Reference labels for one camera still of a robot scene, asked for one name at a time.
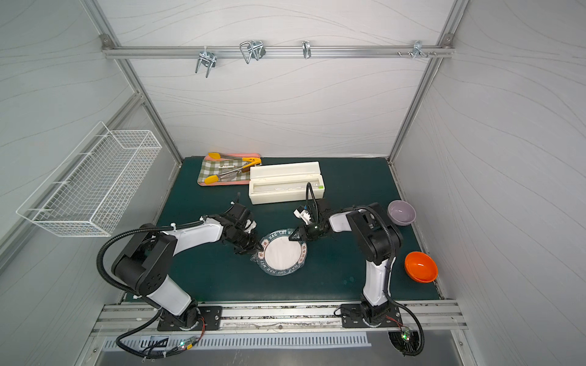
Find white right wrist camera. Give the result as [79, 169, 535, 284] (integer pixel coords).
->
[294, 206, 313, 225]

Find yellow handled tongs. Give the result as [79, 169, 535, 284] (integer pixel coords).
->
[204, 158, 262, 185]

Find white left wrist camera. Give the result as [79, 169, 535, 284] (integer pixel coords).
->
[244, 221, 256, 233]

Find white wire basket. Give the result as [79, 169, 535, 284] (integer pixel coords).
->
[16, 122, 162, 237]

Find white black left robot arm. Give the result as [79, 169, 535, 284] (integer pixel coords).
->
[111, 202, 260, 330]

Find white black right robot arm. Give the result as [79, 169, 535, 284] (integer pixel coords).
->
[289, 203, 403, 326]

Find small metal hook clamp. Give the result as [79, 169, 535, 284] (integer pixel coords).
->
[302, 41, 311, 59]

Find lilac ceramic bowl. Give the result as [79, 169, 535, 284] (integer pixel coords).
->
[387, 200, 417, 227]

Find white plate green rim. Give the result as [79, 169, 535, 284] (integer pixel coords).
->
[255, 228, 308, 277]

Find aluminium top rail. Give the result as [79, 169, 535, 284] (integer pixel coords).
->
[102, 44, 456, 59]

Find white slotted vent strip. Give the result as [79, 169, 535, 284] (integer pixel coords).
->
[122, 332, 372, 351]

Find pink tray checkered cloth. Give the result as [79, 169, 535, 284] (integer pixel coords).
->
[197, 152, 262, 187]

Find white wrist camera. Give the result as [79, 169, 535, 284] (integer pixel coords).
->
[294, 206, 313, 225]
[244, 221, 256, 233]

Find metal u-bolt clamp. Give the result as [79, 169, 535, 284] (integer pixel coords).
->
[195, 49, 217, 78]
[239, 40, 266, 64]

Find clear plastic wrap sheet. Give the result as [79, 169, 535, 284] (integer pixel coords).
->
[250, 227, 310, 278]

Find orange bowl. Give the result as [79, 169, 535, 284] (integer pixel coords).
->
[404, 252, 439, 284]

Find metal U-bolt clamp left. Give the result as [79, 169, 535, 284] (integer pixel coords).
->
[195, 49, 217, 78]

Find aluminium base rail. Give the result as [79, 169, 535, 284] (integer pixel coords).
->
[90, 300, 468, 336]

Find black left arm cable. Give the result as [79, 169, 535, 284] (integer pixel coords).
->
[95, 191, 241, 360]

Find cream plastic wrap dispenser box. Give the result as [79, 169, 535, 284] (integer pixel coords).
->
[249, 162, 325, 205]

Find metal bracket clamp right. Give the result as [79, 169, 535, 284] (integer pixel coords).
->
[397, 41, 436, 59]

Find metal U-bolt clamp middle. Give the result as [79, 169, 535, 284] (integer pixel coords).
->
[239, 40, 266, 64]

